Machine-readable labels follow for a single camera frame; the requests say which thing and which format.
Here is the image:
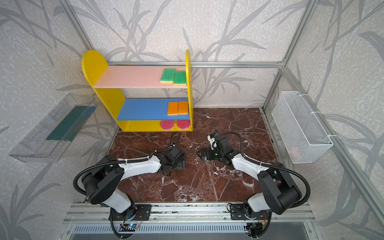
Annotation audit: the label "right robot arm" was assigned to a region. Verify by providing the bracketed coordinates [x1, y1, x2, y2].
[198, 133, 311, 219]

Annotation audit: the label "yellow sponge green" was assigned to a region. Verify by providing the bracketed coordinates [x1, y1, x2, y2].
[173, 71, 187, 86]

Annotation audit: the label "white wire mesh basket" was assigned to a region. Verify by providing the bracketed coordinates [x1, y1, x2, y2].
[272, 91, 334, 164]

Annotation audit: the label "orange sponge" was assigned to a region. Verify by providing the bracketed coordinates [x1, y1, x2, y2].
[178, 101, 189, 115]

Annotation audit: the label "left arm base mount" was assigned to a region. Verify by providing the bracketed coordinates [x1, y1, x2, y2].
[109, 204, 152, 222]

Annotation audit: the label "pink round sponge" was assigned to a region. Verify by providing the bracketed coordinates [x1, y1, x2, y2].
[177, 120, 191, 131]
[160, 120, 175, 131]

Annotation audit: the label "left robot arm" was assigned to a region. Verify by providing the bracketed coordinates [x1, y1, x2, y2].
[73, 146, 186, 214]

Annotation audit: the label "clear plastic wall bin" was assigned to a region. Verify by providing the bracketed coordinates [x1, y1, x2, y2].
[9, 94, 98, 163]

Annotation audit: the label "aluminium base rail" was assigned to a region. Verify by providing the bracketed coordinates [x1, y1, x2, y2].
[57, 202, 320, 240]

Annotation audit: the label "green top sponge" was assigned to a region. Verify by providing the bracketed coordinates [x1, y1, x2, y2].
[160, 68, 177, 84]

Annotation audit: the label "yellow shelf pink blue boards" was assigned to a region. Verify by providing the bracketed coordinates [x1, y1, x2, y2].
[82, 50, 194, 132]

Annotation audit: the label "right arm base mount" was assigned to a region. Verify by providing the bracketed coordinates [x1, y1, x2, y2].
[227, 203, 269, 221]

